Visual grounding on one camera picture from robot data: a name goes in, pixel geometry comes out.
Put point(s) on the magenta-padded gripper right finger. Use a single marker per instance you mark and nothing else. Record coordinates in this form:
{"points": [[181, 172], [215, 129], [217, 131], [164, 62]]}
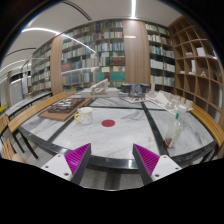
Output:
{"points": [[147, 159]]}

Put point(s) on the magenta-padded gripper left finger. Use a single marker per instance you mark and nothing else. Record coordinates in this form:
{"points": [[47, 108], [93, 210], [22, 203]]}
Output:
{"points": [[77, 159]]}

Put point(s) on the clear plastic bottle white cap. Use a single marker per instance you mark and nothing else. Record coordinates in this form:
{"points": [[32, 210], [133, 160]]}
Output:
{"points": [[174, 131]]}

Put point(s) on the flat round red coaster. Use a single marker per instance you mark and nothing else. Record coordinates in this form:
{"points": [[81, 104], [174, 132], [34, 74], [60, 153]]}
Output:
{"points": [[108, 123]]}

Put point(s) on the brown building model wooden board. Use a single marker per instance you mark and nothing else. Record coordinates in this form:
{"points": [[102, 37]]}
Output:
{"points": [[65, 106]]}

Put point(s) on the white architectural site model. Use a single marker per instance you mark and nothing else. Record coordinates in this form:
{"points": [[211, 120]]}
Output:
{"points": [[163, 99]]}

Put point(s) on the wooden slatted bench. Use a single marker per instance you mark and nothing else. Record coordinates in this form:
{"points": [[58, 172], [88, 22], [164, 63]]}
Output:
{"points": [[208, 121], [33, 111]]}

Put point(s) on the dark grey architectural model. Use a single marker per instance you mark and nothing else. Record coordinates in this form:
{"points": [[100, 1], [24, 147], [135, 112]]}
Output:
{"points": [[135, 89]]}

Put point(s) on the beige architectural model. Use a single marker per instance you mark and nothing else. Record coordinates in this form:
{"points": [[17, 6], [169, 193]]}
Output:
{"points": [[100, 90]]}

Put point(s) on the wooden cubby shelf unit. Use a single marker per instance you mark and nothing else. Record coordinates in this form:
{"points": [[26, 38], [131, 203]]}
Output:
{"points": [[200, 73]]}

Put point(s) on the ceiling light strips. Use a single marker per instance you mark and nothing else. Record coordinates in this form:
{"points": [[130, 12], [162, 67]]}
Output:
{"points": [[133, 8]]}

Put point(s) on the wooden bookshelf wall with books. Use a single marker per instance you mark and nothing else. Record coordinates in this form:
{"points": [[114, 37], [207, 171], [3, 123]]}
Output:
{"points": [[100, 50]]}

